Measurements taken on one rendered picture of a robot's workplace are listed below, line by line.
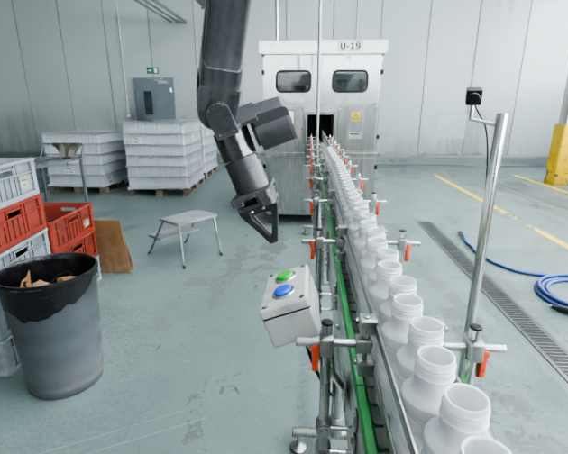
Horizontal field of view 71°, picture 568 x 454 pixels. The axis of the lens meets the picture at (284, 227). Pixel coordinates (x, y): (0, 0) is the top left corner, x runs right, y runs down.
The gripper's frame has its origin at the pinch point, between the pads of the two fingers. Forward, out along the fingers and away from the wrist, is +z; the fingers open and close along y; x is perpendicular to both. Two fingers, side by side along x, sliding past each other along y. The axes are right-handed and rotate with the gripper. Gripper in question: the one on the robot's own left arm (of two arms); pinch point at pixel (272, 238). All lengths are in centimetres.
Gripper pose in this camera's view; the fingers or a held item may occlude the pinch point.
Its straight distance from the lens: 68.6
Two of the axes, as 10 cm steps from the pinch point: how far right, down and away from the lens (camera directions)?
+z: 3.5, 9.0, 2.6
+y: 0.6, -2.9, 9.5
